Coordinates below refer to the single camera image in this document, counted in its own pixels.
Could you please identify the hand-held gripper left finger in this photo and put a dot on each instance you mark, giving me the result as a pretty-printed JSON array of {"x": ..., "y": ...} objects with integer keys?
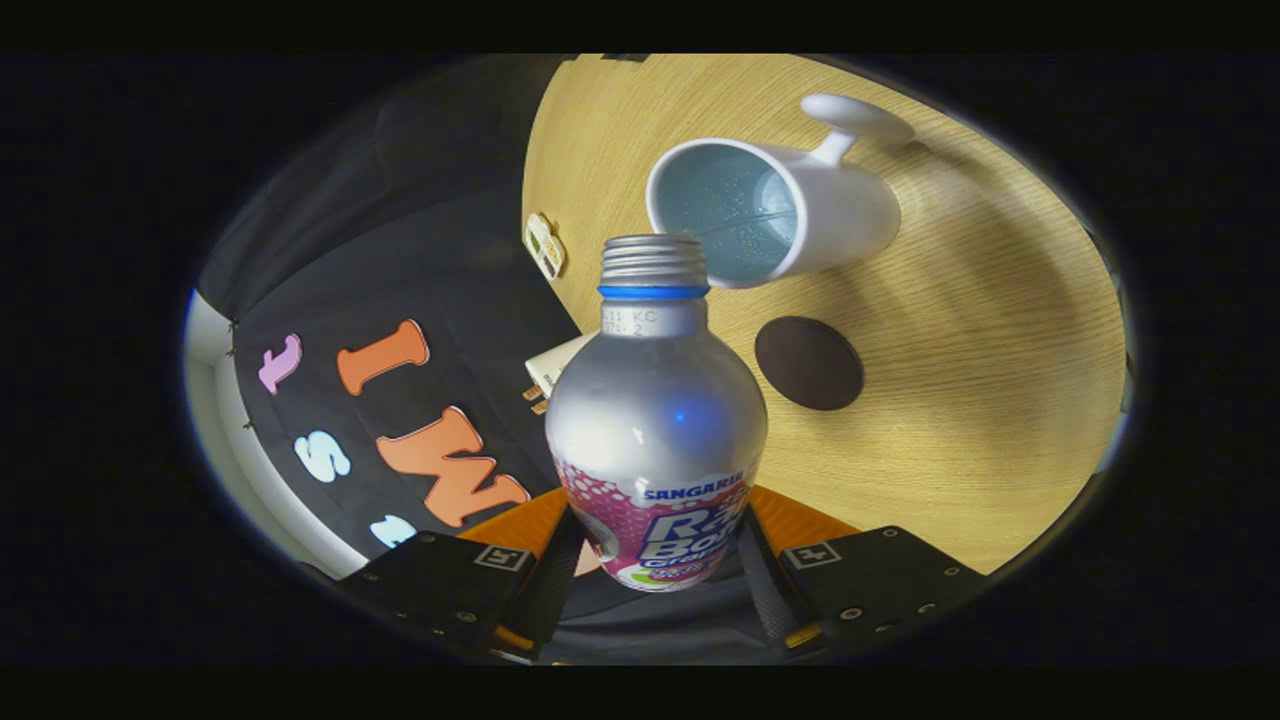
[{"x": 545, "y": 600}]

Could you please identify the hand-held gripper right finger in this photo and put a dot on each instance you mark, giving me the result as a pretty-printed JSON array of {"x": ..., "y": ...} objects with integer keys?
[{"x": 765, "y": 590}]

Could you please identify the silver juice bottle pink label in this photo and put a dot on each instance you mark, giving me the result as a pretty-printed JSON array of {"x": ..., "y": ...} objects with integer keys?
[{"x": 655, "y": 420}]

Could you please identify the dark brown round coaster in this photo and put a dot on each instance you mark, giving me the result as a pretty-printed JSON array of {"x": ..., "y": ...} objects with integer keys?
[{"x": 808, "y": 363}]

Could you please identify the white cup blue inside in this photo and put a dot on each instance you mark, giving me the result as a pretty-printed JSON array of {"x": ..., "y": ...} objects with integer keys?
[{"x": 850, "y": 210}]

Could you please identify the toast slice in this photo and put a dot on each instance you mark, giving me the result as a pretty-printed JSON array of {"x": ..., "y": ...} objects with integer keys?
[{"x": 536, "y": 398}]

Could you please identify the white toaster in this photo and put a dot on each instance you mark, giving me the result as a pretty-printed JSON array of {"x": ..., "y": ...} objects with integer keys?
[{"x": 560, "y": 362}]

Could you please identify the wooden table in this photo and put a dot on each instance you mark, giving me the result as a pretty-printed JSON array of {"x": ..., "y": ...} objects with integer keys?
[{"x": 980, "y": 400}]

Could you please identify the white divided sauce tray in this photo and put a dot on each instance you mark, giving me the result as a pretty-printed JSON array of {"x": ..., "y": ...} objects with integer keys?
[{"x": 545, "y": 245}]

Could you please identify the black backdrop cloth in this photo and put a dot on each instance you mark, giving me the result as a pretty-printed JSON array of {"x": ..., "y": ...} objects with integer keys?
[{"x": 440, "y": 250}]

